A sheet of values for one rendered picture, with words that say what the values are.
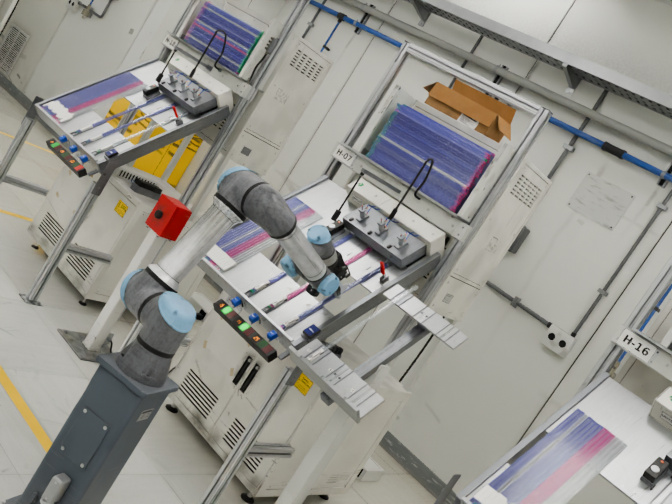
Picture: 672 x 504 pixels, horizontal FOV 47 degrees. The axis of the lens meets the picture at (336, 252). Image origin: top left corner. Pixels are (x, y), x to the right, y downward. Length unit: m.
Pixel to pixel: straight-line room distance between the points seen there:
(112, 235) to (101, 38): 3.97
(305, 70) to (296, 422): 1.94
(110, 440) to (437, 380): 2.67
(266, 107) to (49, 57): 4.49
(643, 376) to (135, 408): 1.66
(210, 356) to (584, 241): 2.14
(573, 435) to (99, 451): 1.39
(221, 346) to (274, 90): 1.42
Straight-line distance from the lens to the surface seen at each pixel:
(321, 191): 3.33
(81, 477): 2.32
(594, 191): 4.45
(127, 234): 3.95
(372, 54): 5.49
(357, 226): 3.04
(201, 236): 2.26
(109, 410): 2.24
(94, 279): 4.01
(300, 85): 4.16
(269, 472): 3.10
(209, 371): 3.34
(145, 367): 2.19
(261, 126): 4.10
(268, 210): 2.19
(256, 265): 2.99
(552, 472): 2.44
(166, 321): 2.15
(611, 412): 2.64
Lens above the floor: 1.40
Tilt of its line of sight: 7 degrees down
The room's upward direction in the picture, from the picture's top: 32 degrees clockwise
